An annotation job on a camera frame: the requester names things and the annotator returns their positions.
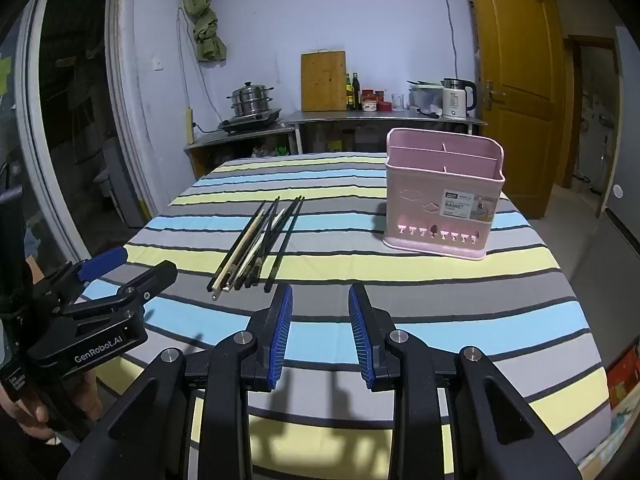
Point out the black induction cooker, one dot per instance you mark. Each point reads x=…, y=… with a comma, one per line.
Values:
x=250, y=121

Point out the green hanging cloth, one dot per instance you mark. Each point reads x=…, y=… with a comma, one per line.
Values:
x=205, y=35

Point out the pink plastic utensil basket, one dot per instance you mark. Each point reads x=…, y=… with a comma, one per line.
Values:
x=425, y=200

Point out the green glass bottle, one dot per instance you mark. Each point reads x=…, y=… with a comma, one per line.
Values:
x=348, y=95

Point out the yellow wooden door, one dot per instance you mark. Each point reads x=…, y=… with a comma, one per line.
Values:
x=520, y=60

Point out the low steel side table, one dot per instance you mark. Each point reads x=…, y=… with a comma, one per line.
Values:
x=235, y=137

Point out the clear drinking glass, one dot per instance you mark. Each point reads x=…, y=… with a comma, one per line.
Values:
x=397, y=103

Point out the orange cardboard box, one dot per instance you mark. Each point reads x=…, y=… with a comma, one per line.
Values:
x=625, y=375

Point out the white wall switch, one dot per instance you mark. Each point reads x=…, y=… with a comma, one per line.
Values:
x=158, y=62

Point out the yellowed power strip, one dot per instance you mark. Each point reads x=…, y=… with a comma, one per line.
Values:
x=189, y=125

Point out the steel kitchen table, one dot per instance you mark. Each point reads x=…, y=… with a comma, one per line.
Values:
x=380, y=116

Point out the pile of mixed chopsticks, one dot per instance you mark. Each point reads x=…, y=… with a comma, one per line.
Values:
x=250, y=250

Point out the person's left hand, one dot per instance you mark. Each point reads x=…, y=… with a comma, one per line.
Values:
x=32, y=422

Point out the white sliding door frame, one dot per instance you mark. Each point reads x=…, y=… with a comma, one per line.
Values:
x=37, y=160

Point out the white electric kettle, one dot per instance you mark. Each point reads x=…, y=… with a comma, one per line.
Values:
x=455, y=102

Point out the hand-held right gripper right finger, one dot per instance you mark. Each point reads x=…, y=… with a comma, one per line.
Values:
x=360, y=330

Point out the steel steamer pot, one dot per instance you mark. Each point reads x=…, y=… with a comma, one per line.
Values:
x=250, y=100

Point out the grey refrigerator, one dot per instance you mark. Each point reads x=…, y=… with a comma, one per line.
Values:
x=622, y=230

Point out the wooden cutting board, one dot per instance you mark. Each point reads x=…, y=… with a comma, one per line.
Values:
x=324, y=82

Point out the flat red container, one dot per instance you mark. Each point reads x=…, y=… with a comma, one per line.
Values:
x=385, y=106

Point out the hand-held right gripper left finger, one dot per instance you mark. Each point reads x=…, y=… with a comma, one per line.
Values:
x=282, y=320

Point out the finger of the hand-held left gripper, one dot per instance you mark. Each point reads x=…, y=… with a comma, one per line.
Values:
x=145, y=285
x=102, y=262

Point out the striped tablecloth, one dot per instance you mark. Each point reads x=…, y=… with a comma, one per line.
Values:
x=350, y=270

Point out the white jar with red lid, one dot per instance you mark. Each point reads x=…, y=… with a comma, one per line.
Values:
x=369, y=104

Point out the clear plastic container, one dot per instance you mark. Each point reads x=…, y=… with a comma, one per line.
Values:
x=425, y=97

